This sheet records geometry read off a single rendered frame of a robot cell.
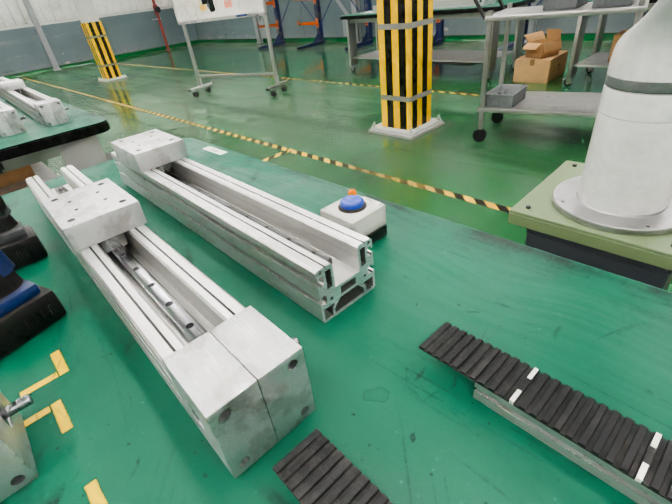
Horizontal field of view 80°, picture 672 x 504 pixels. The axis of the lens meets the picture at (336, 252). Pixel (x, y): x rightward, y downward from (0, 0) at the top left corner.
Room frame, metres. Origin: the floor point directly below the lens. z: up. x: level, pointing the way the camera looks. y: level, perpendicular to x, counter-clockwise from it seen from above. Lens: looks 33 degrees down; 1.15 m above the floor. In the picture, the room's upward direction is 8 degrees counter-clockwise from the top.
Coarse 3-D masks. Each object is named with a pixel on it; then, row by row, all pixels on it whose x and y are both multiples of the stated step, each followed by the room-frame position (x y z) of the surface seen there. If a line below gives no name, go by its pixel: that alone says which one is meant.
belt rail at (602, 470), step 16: (480, 400) 0.24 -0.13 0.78; (496, 400) 0.24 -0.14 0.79; (512, 416) 0.22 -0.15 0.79; (528, 416) 0.21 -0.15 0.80; (528, 432) 0.21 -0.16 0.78; (544, 432) 0.20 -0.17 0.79; (560, 448) 0.18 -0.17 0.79; (576, 448) 0.18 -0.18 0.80; (592, 464) 0.17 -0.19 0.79; (608, 464) 0.16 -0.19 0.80; (608, 480) 0.15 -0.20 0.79; (624, 480) 0.15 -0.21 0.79; (640, 496) 0.14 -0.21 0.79; (656, 496) 0.13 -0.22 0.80
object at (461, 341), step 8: (456, 336) 0.31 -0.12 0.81; (464, 336) 0.31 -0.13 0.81; (472, 336) 0.30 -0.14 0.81; (448, 344) 0.30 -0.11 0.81; (456, 344) 0.30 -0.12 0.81; (464, 344) 0.29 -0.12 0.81; (440, 352) 0.29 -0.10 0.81; (448, 352) 0.29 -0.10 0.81; (456, 352) 0.28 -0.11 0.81; (440, 360) 0.28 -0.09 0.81; (448, 360) 0.27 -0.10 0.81
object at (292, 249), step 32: (192, 160) 0.87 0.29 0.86; (160, 192) 0.78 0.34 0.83; (192, 192) 0.69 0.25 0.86; (224, 192) 0.71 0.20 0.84; (256, 192) 0.65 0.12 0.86; (192, 224) 0.68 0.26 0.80; (224, 224) 0.56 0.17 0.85; (256, 224) 0.53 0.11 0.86; (288, 224) 0.55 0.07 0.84; (320, 224) 0.50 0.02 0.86; (256, 256) 0.50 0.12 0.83; (288, 256) 0.43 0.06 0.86; (320, 256) 0.46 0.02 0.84; (352, 256) 0.44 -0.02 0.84; (288, 288) 0.44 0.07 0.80; (320, 288) 0.39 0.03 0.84; (352, 288) 0.45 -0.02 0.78
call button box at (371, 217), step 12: (336, 204) 0.61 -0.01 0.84; (372, 204) 0.59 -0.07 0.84; (384, 204) 0.59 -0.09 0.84; (324, 216) 0.59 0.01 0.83; (336, 216) 0.57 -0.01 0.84; (348, 216) 0.56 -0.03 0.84; (360, 216) 0.56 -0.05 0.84; (372, 216) 0.57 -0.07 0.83; (384, 216) 0.58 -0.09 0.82; (348, 228) 0.55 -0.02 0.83; (360, 228) 0.55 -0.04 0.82; (372, 228) 0.57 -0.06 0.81; (384, 228) 0.58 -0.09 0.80; (372, 240) 0.56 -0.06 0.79
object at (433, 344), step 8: (440, 328) 0.32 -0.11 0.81; (448, 328) 0.32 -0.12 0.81; (456, 328) 0.32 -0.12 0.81; (432, 336) 0.31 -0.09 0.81; (440, 336) 0.31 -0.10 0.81; (448, 336) 0.31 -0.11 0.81; (424, 344) 0.30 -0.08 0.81; (432, 344) 0.30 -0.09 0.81; (440, 344) 0.30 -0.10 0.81; (432, 352) 0.29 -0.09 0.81
